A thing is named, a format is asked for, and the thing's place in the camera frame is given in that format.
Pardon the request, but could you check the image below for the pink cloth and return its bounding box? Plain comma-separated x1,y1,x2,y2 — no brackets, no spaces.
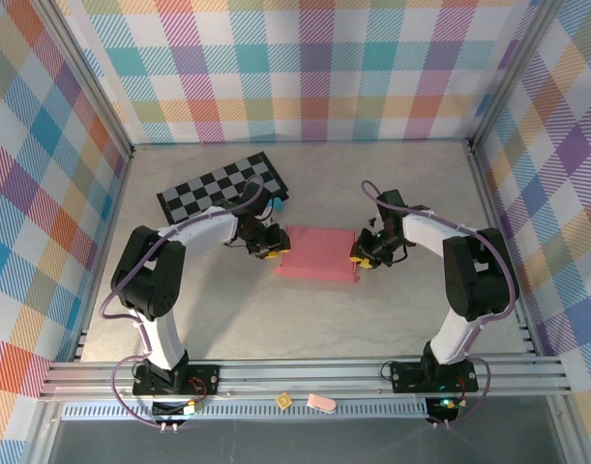
274,224,362,286

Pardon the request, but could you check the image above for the black and grey chessboard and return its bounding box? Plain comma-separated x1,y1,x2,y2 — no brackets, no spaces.
156,151,291,226

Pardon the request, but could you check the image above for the pink eraser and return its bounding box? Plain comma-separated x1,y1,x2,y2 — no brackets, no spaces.
308,393,336,416

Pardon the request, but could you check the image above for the small black controller board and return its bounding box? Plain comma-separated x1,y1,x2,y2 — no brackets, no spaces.
424,396,459,422
151,399,203,421

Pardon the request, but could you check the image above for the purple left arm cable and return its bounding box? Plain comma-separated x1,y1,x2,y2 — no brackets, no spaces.
99,175,266,431

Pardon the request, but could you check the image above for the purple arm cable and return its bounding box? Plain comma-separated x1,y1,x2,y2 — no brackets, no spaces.
361,180,518,429
99,175,266,431

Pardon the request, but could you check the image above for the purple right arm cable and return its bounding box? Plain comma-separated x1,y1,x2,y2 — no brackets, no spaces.
361,180,518,429

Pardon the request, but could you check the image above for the aluminium side rail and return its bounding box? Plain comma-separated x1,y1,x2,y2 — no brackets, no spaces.
72,144,134,363
466,139,541,359

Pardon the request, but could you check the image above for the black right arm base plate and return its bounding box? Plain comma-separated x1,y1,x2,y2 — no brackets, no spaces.
389,360,480,393

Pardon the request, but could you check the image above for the aluminium mounting rail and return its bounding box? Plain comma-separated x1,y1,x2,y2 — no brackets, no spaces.
38,355,575,402

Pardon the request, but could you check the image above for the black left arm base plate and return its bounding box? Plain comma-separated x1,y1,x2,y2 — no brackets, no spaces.
133,364,222,396

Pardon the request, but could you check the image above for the slotted grey cable duct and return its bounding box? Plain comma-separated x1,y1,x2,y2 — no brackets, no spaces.
62,399,431,421

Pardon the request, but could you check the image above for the aluminium frame post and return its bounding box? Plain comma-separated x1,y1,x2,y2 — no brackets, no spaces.
33,0,134,159
468,0,562,151

